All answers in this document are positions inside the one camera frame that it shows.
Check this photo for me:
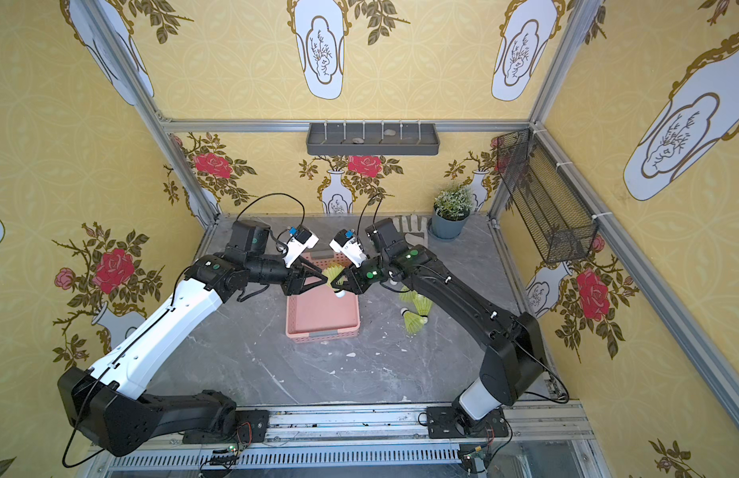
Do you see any black wire mesh basket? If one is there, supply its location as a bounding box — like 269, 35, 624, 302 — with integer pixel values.
495, 129, 598, 264

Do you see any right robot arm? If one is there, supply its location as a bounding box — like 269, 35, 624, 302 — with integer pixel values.
330, 219, 549, 432

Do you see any pink plastic storage basket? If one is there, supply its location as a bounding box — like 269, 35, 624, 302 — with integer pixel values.
285, 285, 361, 343

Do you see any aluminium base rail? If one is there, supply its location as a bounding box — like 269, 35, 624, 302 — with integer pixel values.
78, 400, 611, 477

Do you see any white grey work glove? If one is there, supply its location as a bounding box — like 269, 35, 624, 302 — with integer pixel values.
393, 214, 429, 247

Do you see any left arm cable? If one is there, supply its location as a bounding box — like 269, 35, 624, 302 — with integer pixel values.
234, 192, 308, 240

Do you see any yellow shuttlecock seven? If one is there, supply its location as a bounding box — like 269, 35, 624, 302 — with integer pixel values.
401, 309, 428, 336

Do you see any yellow shuttlecock six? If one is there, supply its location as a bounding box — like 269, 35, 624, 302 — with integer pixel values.
413, 294, 433, 318

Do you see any potted plant blue pot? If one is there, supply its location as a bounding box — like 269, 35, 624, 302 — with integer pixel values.
430, 184, 473, 241

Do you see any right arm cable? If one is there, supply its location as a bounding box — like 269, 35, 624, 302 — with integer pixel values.
356, 192, 385, 237

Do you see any grey wall shelf tray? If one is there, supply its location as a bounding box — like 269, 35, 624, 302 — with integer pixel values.
306, 121, 441, 157

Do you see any yellow shuttlecock two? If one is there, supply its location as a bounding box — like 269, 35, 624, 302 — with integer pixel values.
323, 263, 346, 298

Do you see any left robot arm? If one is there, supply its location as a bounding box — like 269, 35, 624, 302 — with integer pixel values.
58, 220, 327, 457

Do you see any yellow shuttlecock three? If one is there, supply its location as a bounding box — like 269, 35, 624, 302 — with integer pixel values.
399, 289, 415, 303

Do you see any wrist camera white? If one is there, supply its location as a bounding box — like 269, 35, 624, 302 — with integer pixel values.
330, 229, 368, 267
284, 225, 319, 268

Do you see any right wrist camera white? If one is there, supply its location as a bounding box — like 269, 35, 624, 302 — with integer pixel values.
330, 229, 368, 267

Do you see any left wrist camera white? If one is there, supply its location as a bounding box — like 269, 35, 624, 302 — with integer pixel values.
284, 225, 319, 268

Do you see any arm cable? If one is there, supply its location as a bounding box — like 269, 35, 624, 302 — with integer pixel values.
234, 192, 308, 240
356, 192, 385, 237

